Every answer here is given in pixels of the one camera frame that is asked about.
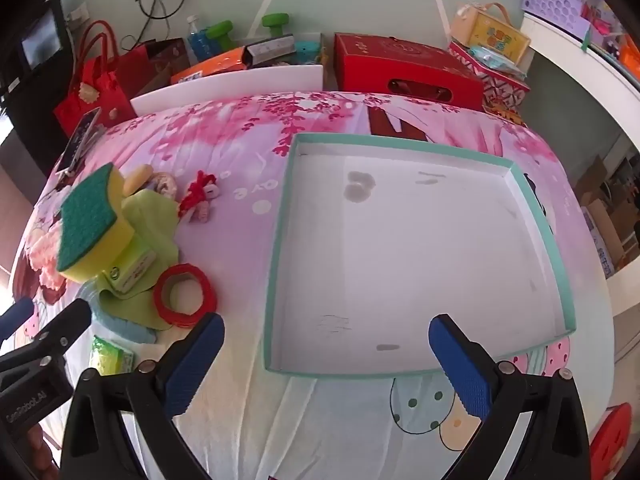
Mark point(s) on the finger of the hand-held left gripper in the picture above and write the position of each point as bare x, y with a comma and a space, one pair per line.
60, 327
15, 316

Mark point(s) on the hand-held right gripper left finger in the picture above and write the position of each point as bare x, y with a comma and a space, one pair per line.
195, 365

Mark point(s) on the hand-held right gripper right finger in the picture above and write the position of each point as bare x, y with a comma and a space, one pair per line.
460, 370

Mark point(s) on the green tissue packet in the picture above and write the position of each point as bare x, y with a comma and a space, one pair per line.
131, 270
110, 357

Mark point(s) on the red tape roll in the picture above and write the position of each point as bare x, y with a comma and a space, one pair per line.
207, 300

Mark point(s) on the green and yellow sponge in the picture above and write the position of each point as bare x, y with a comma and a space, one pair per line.
85, 220

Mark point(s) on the teal-rimmed white cardboard box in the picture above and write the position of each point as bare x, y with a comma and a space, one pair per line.
400, 260

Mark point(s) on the light green cloth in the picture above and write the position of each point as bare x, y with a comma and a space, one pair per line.
150, 230

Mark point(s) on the beige round puff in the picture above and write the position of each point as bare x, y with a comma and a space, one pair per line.
137, 177

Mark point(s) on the red pipe cleaner flower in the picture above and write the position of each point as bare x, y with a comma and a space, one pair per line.
197, 195

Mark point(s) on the person's left hand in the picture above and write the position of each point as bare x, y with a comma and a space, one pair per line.
37, 452

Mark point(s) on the metal phone stand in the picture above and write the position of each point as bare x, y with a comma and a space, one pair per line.
70, 169

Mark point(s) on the red stool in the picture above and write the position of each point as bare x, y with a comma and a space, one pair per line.
610, 440

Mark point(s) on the smartphone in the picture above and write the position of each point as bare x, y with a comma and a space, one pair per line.
80, 137

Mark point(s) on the stack of cardboard boxes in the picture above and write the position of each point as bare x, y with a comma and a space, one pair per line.
600, 210

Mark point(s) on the red felt bag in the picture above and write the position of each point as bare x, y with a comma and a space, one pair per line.
100, 95

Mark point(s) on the black monitor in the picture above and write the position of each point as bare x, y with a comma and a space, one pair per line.
40, 45

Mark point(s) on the white foam board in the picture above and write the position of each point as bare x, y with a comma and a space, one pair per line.
225, 85

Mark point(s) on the red and white patterned box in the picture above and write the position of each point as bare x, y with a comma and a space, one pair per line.
500, 87

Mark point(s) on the dark red paper bag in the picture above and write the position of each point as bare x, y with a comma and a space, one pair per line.
160, 60

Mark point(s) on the orange cardboard box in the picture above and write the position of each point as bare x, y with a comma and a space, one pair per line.
215, 65

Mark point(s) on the blue wet wipes packet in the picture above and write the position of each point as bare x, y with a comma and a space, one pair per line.
495, 57

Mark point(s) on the red gift box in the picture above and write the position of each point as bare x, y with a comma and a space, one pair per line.
400, 60

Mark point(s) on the blue water bottle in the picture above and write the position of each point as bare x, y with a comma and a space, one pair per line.
200, 42

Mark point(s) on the teal speaker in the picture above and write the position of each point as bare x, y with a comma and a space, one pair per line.
307, 52

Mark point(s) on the green dumbbell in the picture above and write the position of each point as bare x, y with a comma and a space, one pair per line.
222, 32
275, 20

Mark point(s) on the yellow wooden gift case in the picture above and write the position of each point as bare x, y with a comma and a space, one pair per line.
495, 35

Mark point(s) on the white shelf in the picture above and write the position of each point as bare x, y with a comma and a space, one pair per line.
565, 45

